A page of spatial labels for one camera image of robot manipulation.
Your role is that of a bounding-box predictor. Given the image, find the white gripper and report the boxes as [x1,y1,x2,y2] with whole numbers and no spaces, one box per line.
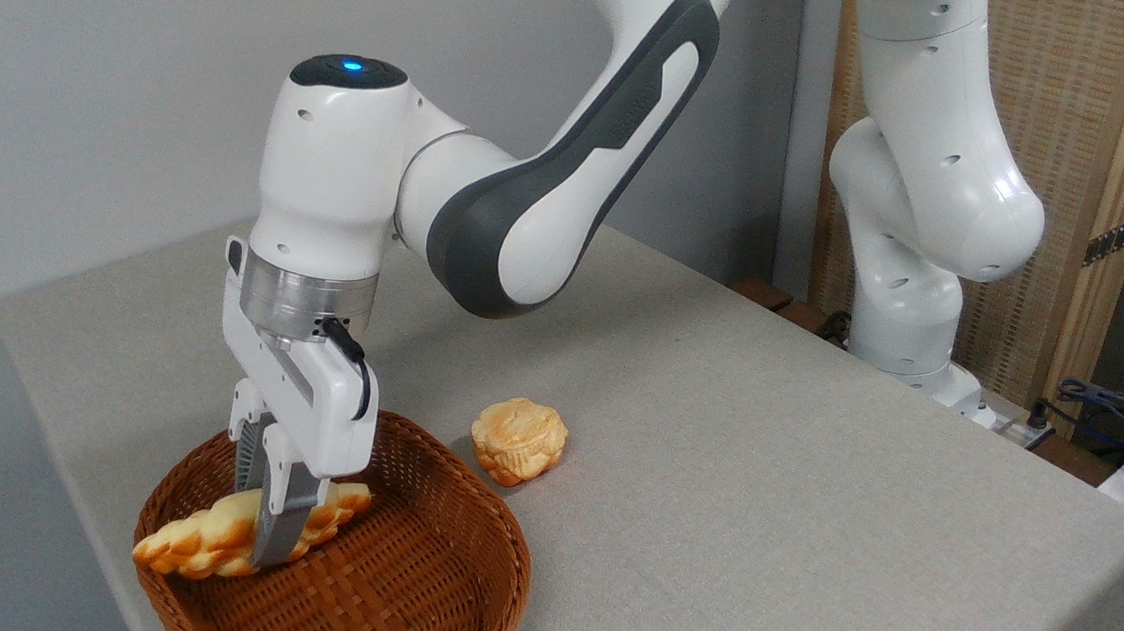
[201,234,394,578]

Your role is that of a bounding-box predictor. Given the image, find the long braided bread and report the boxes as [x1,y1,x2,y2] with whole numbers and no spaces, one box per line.
[130,464,375,594]

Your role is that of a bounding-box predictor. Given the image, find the round flower-shaped bread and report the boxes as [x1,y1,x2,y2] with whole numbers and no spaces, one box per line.
[467,394,572,492]

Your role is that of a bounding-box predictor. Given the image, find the brown wicker basket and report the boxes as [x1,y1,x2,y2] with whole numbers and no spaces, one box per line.
[126,391,544,631]

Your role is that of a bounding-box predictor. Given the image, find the dark metal screen hinge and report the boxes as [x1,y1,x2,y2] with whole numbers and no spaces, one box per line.
[1082,208,1124,271]

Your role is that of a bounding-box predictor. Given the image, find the wooden rattan folding screen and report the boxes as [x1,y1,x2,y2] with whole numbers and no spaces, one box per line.
[800,0,1124,443]

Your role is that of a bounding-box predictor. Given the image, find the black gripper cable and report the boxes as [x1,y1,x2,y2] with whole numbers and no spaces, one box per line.
[313,314,380,423]

